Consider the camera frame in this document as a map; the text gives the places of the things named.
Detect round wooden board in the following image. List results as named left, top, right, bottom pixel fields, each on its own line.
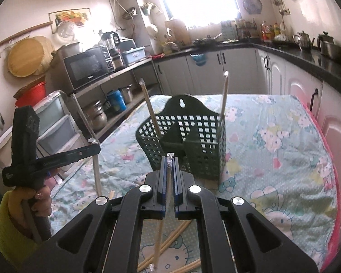
left=7, top=38, right=44, bottom=77

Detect wall utensil holder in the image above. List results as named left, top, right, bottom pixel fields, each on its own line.
left=140, top=1, right=162, bottom=16

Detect white hanging colander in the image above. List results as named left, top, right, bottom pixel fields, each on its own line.
left=146, top=24, right=159, bottom=40

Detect metal kitchen rack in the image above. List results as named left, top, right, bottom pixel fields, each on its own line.
left=70, top=58, right=162, bottom=145

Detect spice rack with jars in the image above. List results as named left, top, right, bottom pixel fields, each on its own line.
left=220, top=18, right=259, bottom=40

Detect fruit wall poster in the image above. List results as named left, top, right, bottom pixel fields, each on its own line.
left=48, top=8, right=91, bottom=34

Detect round woven mat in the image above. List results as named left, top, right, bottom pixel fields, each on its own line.
left=31, top=35, right=56, bottom=74

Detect grey appliance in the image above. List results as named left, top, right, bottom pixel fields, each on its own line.
left=121, top=38, right=137, bottom=51

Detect small steel pot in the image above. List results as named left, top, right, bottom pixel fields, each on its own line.
left=119, top=85, right=134, bottom=104

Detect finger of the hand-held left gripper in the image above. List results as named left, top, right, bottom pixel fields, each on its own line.
left=35, top=144, right=102, bottom=168

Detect red plastic bucket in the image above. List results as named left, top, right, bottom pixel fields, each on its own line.
left=14, top=81, right=47, bottom=109

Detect wooden rolling pin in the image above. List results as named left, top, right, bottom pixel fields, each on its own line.
left=0, top=21, right=53, bottom=46

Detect steel kettle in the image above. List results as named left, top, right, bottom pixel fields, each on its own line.
left=293, top=31, right=315, bottom=51

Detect hanging cooking utensils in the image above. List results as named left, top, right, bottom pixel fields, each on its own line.
left=270, top=0, right=290, bottom=16

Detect cartoon printed blanket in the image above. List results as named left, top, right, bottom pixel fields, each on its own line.
left=50, top=94, right=341, bottom=273

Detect person's left hand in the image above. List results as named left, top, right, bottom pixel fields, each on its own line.
left=8, top=186, right=53, bottom=234

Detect cooking oil bottles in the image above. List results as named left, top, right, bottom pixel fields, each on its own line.
left=261, top=20, right=286, bottom=40

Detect blue hanging basket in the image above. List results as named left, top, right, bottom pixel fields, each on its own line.
left=190, top=53, right=206, bottom=66

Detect green plastic utensil basket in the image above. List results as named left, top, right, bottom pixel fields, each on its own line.
left=135, top=94, right=227, bottom=181

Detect frying pan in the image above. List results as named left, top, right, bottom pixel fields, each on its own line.
left=193, top=33, right=223, bottom=45

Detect steel basin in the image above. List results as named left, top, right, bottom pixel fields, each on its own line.
left=320, top=40, right=341, bottom=60

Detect large steel pot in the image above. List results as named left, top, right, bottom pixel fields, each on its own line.
left=87, top=99, right=108, bottom=130

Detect plastic drawer unit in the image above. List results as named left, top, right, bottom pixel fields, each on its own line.
left=31, top=90, right=80, bottom=154

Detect person's left forearm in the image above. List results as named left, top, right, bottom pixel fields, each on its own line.
left=0, top=190, right=46, bottom=273

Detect cardboard box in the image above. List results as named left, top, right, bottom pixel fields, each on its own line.
left=58, top=42, right=83, bottom=59

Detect round wall strainer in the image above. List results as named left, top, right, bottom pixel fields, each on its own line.
left=242, top=0, right=263, bottom=15

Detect black countertop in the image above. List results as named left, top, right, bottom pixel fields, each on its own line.
left=150, top=41, right=341, bottom=104

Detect kitchen window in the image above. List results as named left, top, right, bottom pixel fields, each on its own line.
left=153, top=0, right=242, bottom=29

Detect dark kettle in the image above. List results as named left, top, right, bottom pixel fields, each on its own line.
left=317, top=31, right=334, bottom=49

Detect light blue plastic tray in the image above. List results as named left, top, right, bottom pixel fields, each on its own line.
left=122, top=46, right=146, bottom=65

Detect wooden cutting board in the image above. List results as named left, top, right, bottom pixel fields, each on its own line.
left=164, top=18, right=191, bottom=46

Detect small white fan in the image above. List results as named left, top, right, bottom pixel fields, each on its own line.
left=57, top=20, right=76, bottom=39

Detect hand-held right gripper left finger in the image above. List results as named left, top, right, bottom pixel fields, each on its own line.
left=17, top=156, right=171, bottom=273

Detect blender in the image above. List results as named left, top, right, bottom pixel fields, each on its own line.
left=101, top=31, right=124, bottom=71

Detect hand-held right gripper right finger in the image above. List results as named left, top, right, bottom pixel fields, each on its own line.
left=174, top=158, right=319, bottom=273

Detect blue canister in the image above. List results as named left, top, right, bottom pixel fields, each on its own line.
left=106, top=89, right=127, bottom=112

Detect black microwave oven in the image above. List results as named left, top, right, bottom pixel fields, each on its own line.
left=63, top=46, right=112, bottom=91

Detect white kitchen cabinets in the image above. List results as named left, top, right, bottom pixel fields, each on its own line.
left=152, top=47, right=341, bottom=234

